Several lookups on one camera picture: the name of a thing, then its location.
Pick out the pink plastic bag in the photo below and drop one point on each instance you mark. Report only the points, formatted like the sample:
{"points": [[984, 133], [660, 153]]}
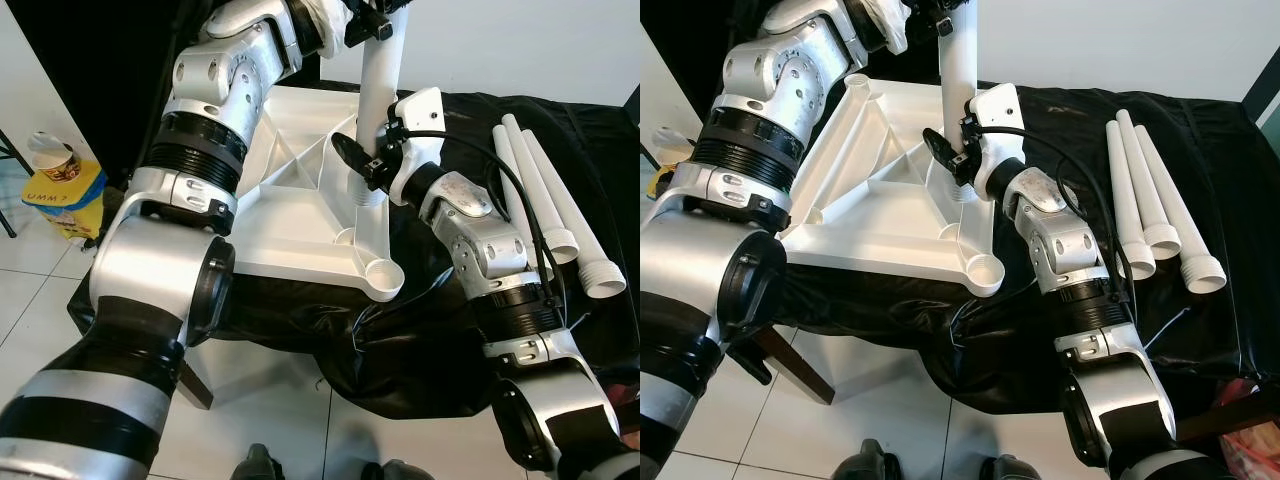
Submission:
{"points": [[1255, 440]]}

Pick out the brown wooden table leg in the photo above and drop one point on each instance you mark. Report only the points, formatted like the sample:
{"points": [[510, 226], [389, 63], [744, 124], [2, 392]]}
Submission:
{"points": [[795, 365], [1230, 418], [195, 385]]}

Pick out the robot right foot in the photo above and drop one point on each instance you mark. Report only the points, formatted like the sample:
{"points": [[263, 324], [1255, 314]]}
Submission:
{"points": [[1010, 470], [398, 472]]}

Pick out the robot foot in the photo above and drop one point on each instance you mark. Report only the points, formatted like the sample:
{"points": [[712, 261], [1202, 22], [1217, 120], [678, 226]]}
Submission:
{"points": [[1010, 470], [398, 472], [872, 462], [258, 465]]}

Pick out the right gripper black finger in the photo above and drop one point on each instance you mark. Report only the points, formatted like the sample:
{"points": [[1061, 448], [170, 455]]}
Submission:
{"points": [[942, 150], [352, 157]]}

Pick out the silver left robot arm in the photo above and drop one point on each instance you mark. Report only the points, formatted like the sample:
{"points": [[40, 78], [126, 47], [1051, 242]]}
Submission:
{"points": [[130, 270], [690, 260]]}

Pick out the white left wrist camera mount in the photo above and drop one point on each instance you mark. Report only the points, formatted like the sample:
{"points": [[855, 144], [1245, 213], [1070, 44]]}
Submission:
{"points": [[325, 25], [880, 22]]}

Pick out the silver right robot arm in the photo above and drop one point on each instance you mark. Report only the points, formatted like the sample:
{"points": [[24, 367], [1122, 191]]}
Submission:
{"points": [[1060, 240], [480, 240]]}

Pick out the black door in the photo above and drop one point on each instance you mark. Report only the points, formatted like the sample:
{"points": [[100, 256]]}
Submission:
{"points": [[690, 50], [90, 60]]}

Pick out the black plastic cover sheet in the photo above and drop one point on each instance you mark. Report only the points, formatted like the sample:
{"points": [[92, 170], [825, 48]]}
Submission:
{"points": [[600, 140], [1220, 150]]}

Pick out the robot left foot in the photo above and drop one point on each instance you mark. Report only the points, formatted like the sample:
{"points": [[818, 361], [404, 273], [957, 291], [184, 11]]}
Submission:
{"points": [[872, 462], [258, 465]]}

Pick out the dark grey frame post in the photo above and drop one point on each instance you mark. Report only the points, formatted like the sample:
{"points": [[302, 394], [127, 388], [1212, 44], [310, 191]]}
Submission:
{"points": [[1262, 95]]}

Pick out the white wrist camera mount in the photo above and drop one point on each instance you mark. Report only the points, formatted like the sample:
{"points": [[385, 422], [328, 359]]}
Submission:
{"points": [[1000, 110], [325, 25], [880, 22], [420, 110]]}

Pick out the white plastic table leg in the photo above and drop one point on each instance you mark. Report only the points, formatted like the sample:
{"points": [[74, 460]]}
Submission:
{"points": [[1145, 175], [1180, 215], [580, 230], [1125, 190], [380, 80], [958, 80], [535, 170], [515, 175]]}

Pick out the printed paper cup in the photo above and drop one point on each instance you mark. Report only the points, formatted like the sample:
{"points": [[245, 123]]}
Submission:
{"points": [[50, 152], [665, 145]]}

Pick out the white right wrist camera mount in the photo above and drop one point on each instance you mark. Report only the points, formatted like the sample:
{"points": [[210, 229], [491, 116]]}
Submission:
{"points": [[420, 110], [1000, 110]]}

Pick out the yellow carton box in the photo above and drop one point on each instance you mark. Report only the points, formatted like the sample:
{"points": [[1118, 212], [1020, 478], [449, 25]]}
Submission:
{"points": [[65, 205], [668, 182]]}

